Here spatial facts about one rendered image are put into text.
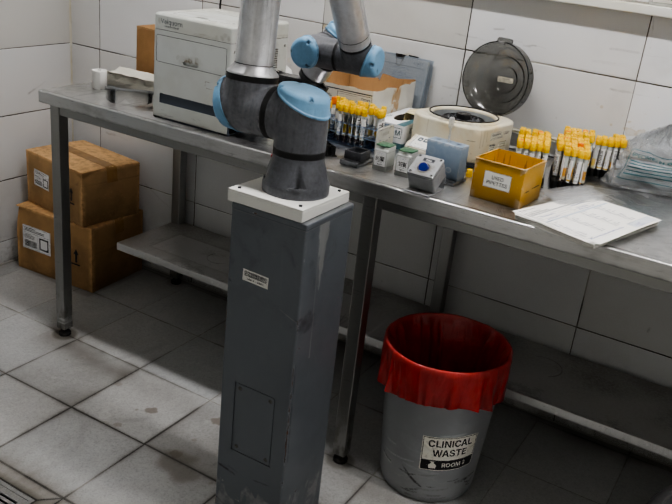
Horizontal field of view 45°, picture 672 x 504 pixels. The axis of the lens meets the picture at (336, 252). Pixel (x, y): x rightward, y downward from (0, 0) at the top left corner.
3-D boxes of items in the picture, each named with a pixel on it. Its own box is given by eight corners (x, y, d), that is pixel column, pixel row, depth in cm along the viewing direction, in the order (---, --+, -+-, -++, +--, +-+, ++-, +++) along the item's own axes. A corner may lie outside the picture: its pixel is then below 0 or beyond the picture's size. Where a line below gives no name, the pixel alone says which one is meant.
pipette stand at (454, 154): (419, 176, 212) (424, 139, 208) (432, 171, 217) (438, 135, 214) (452, 186, 207) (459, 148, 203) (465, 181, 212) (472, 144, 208)
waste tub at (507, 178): (467, 195, 201) (474, 156, 197) (490, 185, 212) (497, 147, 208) (518, 210, 195) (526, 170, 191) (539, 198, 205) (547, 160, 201)
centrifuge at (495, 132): (390, 152, 231) (396, 109, 226) (447, 138, 253) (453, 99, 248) (462, 175, 217) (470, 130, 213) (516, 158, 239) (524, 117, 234)
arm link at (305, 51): (329, 41, 191) (350, 36, 200) (288, 33, 195) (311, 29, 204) (326, 75, 194) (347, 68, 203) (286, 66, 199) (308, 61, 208)
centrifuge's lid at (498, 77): (470, 31, 241) (484, 33, 247) (451, 115, 248) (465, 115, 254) (536, 43, 228) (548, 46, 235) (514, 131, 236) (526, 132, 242)
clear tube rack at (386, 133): (313, 139, 236) (315, 114, 233) (331, 133, 244) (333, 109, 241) (375, 155, 227) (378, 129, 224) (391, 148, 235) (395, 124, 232)
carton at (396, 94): (297, 124, 250) (302, 74, 244) (345, 111, 273) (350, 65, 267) (368, 142, 239) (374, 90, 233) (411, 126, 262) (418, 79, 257)
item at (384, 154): (371, 168, 214) (374, 143, 212) (380, 165, 218) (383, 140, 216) (385, 172, 212) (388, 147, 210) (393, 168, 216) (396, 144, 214)
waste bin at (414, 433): (336, 476, 234) (354, 339, 217) (395, 419, 264) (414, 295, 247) (458, 533, 217) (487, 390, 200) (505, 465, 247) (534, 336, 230)
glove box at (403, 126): (369, 142, 239) (373, 109, 236) (405, 129, 259) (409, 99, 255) (407, 151, 234) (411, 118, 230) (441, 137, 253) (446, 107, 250)
